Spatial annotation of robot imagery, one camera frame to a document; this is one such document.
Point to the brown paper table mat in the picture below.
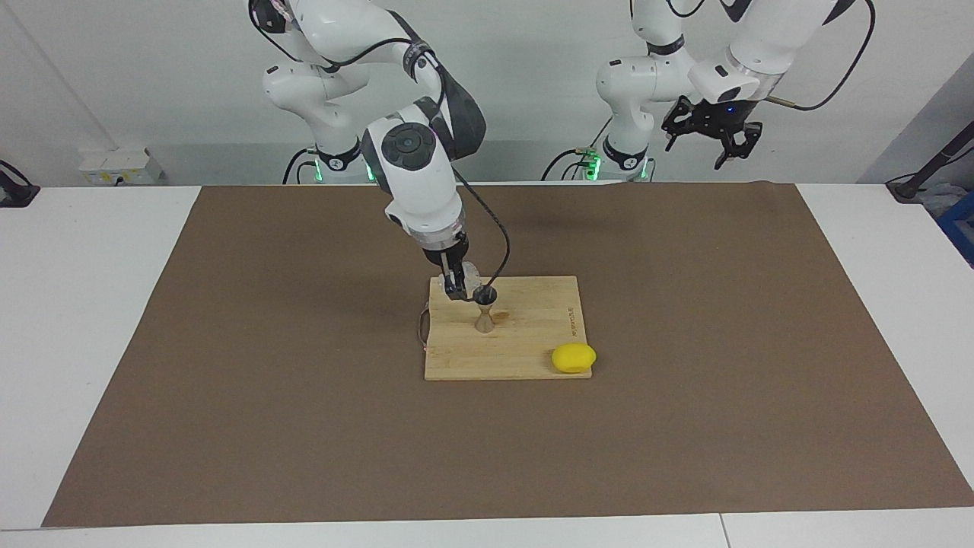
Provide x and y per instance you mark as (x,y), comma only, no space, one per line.
(487,441)

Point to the crumpled clear plastic bag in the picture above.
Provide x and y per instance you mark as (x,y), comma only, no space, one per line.
(936,199)

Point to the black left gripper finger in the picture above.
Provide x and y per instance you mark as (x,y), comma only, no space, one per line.
(676,128)
(742,144)

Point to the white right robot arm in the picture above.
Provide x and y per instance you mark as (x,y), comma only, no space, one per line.
(415,175)

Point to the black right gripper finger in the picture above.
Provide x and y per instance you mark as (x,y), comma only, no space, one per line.
(454,285)

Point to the yellow lemon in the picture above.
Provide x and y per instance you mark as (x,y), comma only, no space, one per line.
(573,358)

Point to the black tripod stand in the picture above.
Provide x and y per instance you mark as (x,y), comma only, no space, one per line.
(924,171)

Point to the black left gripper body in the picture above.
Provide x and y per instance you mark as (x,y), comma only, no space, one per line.
(719,118)

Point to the bamboo cutting board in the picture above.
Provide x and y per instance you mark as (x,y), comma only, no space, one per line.
(525,335)

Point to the steel double jigger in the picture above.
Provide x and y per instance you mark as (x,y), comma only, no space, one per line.
(485,321)

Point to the blue box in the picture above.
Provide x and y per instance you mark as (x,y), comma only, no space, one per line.
(960,228)

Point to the white power strip box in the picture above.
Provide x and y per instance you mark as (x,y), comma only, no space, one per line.
(118,166)

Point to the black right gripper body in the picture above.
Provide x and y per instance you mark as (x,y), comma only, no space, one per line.
(454,255)

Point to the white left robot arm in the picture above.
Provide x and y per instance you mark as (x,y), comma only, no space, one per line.
(631,84)

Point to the black clamp stand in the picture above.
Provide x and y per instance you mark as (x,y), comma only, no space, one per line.
(15,194)

